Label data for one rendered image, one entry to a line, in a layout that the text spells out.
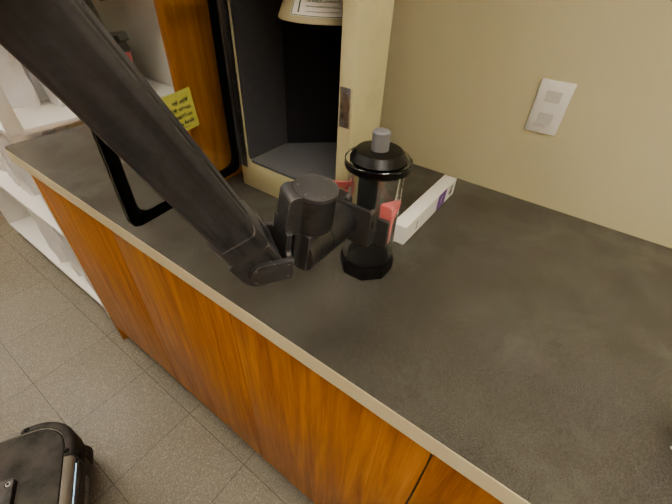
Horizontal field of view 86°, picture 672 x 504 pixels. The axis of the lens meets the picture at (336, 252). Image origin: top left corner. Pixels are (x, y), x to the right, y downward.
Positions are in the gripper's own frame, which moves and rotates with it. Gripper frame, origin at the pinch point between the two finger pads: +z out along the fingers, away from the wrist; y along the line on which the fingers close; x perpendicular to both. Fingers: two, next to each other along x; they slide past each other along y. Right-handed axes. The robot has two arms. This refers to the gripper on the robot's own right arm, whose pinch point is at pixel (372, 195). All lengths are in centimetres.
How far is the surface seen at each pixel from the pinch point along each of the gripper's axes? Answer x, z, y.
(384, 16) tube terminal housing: -23.8, 15.2, 10.0
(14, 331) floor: 110, -48, 153
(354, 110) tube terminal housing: -10.1, 8.0, 10.0
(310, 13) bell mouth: -23.5, 9.3, 21.1
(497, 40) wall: -18, 50, 0
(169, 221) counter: 15.7, -15.2, 41.7
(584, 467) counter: 15.7, -14.6, -41.7
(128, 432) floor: 110, -41, 68
